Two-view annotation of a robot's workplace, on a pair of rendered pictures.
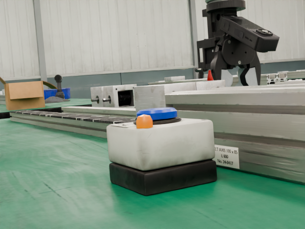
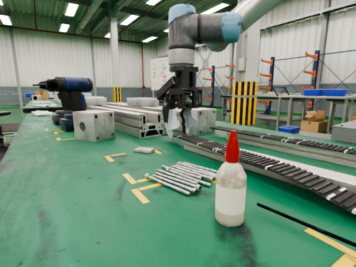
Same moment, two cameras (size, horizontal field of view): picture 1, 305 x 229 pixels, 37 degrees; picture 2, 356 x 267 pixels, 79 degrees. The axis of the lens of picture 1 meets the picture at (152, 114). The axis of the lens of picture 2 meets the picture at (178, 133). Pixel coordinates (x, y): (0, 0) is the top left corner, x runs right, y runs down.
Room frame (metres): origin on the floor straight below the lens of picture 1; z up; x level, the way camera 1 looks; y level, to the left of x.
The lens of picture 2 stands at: (1.48, -0.27, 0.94)
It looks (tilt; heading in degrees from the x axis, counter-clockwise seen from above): 11 degrees down; 170
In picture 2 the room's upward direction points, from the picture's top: straight up
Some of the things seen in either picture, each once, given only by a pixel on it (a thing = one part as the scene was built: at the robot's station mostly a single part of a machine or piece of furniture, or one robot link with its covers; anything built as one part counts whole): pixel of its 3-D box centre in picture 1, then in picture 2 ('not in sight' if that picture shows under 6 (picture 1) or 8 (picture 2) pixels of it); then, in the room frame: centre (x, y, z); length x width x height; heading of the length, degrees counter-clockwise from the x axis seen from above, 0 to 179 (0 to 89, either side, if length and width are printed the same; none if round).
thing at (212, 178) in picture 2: not in sight; (191, 172); (1.08, -0.17, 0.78); 0.11 x 0.01 x 0.01; 36
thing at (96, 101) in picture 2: not in sight; (92, 103); (0.14, -0.54, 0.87); 0.16 x 0.11 x 0.07; 28
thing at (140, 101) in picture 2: not in sight; (142, 104); (0.27, -0.25, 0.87); 0.16 x 0.11 x 0.07; 28
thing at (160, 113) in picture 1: (157, 118); not in sight; (0.45, 0.00, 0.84); 0.04 x 0.04 x 0.02
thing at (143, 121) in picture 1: (144, 121); not in sight; (0.41, 0.01, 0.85); 0.01 x 0.01 x 0.01
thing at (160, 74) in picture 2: not in sight; (169, 89); (-5.38, 0.69, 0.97); 1.51 x 0.50 x 1.95; 42
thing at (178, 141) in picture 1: (167, 149); not in sight; (0.46, -0.01, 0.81); 0.10 x 0.08 x 0.06; 118
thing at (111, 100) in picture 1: (117, 98); not in sight; (1.63, 0.12, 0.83); 0.11 x 0.10 x 0.10; 115
